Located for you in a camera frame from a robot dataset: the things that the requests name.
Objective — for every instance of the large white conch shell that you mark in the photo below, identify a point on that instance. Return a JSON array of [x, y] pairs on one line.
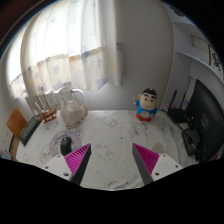
[[72, 113]]

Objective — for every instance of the black keyboard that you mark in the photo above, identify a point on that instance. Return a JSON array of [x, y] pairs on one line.
[[30, 130]]

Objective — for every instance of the black router with antennas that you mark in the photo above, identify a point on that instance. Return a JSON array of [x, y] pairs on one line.
[[178, 116]]

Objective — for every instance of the white star-print curtain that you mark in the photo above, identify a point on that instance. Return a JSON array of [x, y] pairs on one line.
[[73, 43]]

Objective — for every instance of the white printed tablecloth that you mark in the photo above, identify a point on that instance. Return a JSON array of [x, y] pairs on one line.
[[113, 133]]

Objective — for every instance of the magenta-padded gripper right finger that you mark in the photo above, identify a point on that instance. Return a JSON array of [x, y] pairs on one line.
[[148, 159]]

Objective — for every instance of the brown wooden chair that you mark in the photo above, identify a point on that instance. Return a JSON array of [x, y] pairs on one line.
[[15, 121]]

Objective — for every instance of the cartoon boy figure toy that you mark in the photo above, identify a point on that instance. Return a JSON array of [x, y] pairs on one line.
[[146, 105]]

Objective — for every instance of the wooden model sailing ship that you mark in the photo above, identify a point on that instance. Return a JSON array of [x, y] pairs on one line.
[[46, 115]]

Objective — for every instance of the black box device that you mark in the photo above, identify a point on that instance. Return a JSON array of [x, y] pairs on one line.
[[190, 140]]

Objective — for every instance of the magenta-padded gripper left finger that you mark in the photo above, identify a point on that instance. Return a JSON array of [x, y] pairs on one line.
[[74, 159]]

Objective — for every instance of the black computer mouse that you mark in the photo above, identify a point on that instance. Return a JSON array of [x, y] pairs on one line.
[[66, 146]]

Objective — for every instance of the black computer monitor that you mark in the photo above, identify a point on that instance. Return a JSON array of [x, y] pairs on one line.
[[208, 120]]

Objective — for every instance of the white kettle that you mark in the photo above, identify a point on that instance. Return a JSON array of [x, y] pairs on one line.
[[66, 91]]

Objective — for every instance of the white wall shelf unit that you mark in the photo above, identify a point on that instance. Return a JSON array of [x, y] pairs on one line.
[[200, 50]]

